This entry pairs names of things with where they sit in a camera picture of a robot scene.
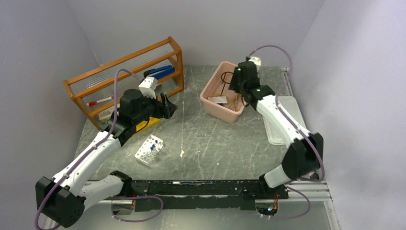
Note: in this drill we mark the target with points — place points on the white plastic bin lid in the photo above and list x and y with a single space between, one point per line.
281 129

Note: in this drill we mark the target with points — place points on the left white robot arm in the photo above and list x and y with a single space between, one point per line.
65 196

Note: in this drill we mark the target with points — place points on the yellow foam tray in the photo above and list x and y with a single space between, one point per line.
146 124

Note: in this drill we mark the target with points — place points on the white box on shelf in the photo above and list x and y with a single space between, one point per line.
106 114

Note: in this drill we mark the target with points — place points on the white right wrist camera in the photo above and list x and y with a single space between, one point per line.
255 60

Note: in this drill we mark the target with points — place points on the pink plastic bin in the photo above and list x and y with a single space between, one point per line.
214 86

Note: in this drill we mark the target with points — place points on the test tube in rack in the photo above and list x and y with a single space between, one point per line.
153 152

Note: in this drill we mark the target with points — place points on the white test tube rack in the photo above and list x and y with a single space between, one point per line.
143 154

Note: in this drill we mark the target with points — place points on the orange wooden shelf rack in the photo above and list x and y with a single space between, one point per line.
113 78

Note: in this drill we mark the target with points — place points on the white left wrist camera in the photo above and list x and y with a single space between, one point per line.
147 87

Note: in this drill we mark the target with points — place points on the red white marker pen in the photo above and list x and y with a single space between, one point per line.
93 103

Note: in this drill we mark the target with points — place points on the white wire gauze square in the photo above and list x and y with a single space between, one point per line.
218 99

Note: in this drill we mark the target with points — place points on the black wire tripod stand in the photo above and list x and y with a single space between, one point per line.
224 79

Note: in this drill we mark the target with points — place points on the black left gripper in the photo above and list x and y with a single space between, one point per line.
164 109

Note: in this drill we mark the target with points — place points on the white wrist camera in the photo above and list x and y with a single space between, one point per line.
255 60
147 87

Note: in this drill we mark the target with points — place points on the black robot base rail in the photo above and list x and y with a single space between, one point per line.
203 194

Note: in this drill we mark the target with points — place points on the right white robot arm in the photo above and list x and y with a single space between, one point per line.
304 149

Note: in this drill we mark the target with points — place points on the blue black stapler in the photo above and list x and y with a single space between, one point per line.
160 72

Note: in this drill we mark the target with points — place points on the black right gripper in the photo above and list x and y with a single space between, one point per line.
233 85

